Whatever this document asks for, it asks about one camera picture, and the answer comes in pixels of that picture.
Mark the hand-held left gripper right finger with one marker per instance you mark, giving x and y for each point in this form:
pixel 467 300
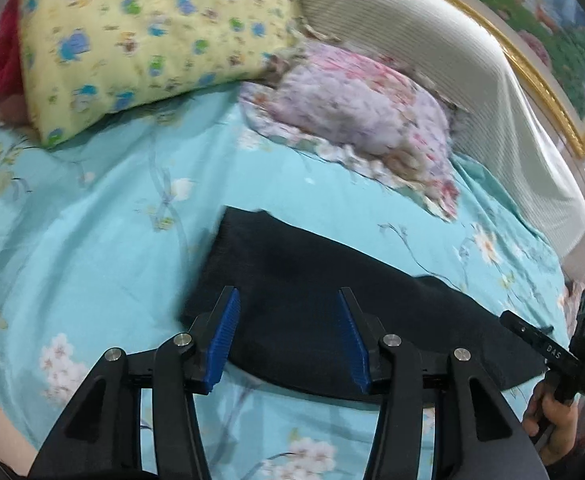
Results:
pixel 351 336

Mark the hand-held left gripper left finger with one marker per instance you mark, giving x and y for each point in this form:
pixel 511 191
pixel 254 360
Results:
pixel 224 336

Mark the black pants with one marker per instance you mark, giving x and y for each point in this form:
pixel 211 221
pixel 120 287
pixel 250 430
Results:
pixel 322 290

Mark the person's right hand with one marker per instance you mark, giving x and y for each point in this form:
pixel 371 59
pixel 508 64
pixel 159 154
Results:
pixel 554 422

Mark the light blue floral bed sheet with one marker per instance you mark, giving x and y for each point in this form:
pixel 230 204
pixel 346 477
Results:
pixel 122 220

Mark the pink floral pillow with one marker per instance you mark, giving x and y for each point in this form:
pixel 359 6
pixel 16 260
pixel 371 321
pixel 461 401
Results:
pixel 362 120

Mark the white ribbed headboard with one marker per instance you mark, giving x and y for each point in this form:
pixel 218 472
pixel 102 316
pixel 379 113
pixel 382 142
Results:
pixel 447 70

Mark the yellow floral pillow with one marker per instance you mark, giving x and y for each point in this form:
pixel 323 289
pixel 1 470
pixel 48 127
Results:
pixel 137 35

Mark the gold framed wall picture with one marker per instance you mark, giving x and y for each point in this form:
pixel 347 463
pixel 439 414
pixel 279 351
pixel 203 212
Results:
pixel 532 25

